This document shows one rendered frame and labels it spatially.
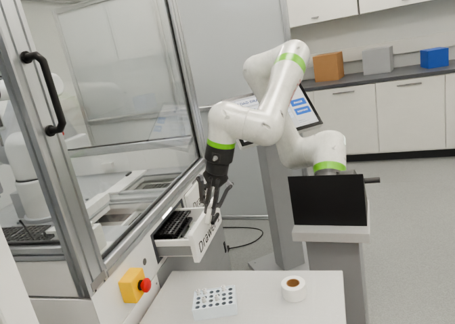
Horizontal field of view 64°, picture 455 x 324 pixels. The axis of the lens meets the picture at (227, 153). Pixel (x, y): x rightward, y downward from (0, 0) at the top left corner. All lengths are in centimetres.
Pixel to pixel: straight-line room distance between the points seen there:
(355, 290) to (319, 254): 20
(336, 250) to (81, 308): 92
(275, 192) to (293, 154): 69
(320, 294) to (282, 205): 120
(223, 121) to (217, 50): 187
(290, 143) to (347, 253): 49
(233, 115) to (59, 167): 49
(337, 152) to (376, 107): 264
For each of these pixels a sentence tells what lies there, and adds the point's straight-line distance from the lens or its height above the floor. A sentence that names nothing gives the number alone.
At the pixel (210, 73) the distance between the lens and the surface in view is 297.
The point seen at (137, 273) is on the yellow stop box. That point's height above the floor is 91.
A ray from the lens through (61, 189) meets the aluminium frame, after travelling 94.
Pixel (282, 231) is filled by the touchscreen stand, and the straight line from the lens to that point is 235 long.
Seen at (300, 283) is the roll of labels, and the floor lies 80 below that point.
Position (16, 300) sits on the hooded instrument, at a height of 123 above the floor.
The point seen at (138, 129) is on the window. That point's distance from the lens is 128.
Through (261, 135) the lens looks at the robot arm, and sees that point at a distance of 107.
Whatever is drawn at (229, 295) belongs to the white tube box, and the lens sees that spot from 113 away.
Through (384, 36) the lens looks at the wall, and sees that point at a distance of 472.
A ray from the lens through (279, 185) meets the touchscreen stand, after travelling 223.
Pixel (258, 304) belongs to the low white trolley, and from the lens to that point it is 114.
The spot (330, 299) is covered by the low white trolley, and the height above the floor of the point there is 76.
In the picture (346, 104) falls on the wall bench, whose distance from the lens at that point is 409.
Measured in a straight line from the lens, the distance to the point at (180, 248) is 127.
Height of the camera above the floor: 148
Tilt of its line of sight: 16 degrees down
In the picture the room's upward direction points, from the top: 11 degrees counter-clockwise
